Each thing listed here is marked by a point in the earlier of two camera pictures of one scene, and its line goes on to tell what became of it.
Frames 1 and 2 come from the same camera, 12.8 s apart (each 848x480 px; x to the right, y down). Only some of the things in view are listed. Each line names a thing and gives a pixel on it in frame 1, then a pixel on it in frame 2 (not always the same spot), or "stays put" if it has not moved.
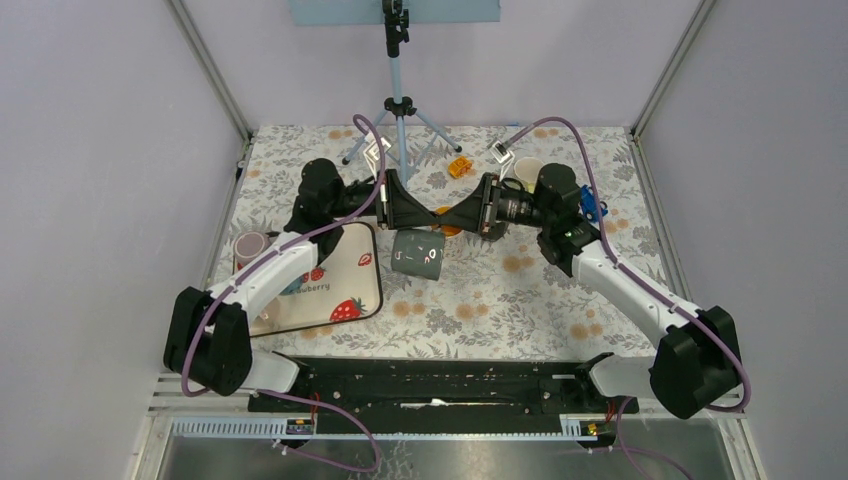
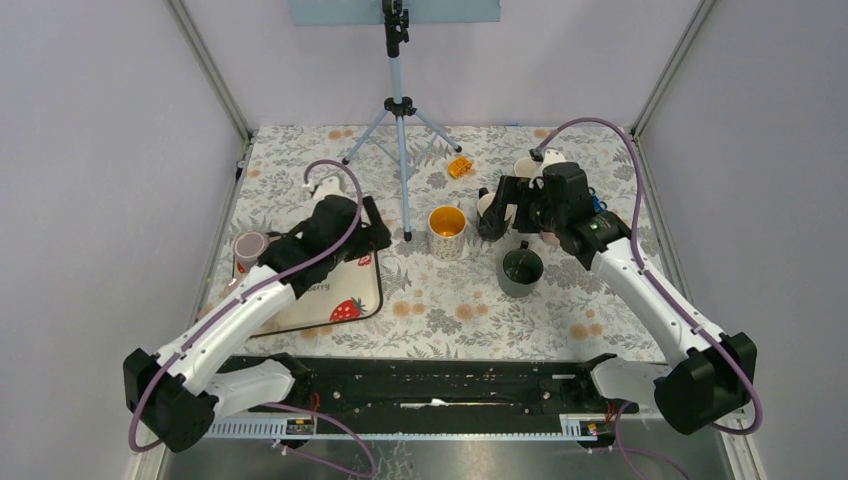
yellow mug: (526, 169) stays put
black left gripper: (395, 207) -> (372, 236)
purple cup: (249, 244) stays put
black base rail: (448, 394) stays put
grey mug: (418, 252) -> (519, 270)
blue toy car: (589, 204) stays put
